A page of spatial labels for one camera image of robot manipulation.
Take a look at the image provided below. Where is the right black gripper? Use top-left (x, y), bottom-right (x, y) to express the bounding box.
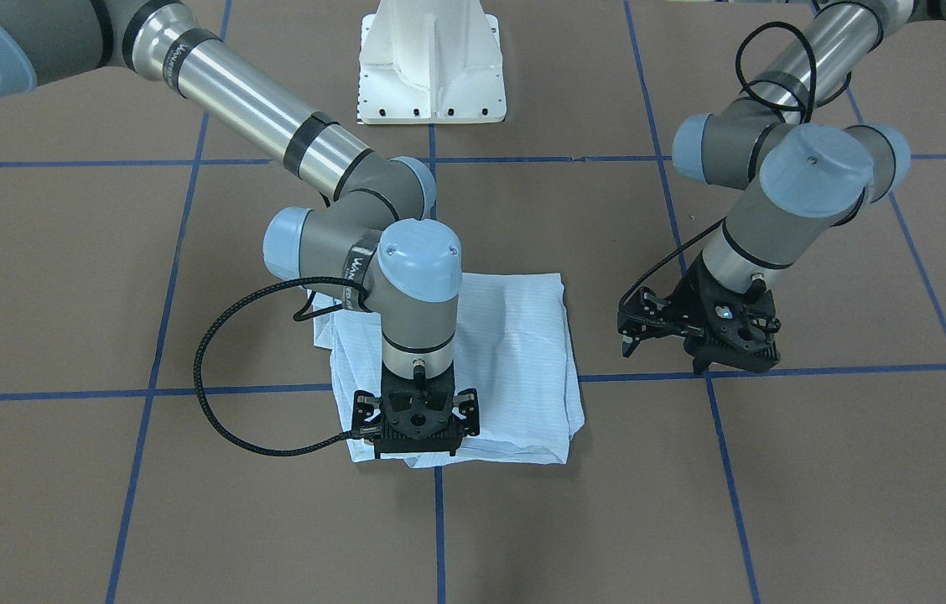
top-left (354, 367), bottom-right (481, 459)

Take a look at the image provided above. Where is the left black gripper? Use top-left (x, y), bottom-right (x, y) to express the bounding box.
top-left (617, 258), bottom-right (781, 375)

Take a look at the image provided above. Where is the light blue button shirt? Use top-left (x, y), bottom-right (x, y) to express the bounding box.
top-left (313, 273), bottom-right (585, 469)

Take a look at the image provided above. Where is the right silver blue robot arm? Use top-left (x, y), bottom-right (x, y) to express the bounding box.
top-left (0, 69), bottom-right (309, 473)

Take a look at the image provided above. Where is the brown table mat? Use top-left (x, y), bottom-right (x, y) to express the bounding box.
top-left (0, 1), bottom-right (946, 603)

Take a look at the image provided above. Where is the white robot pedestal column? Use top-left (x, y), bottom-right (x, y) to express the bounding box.
top-left (356, 1), bottom-right (507, 125)

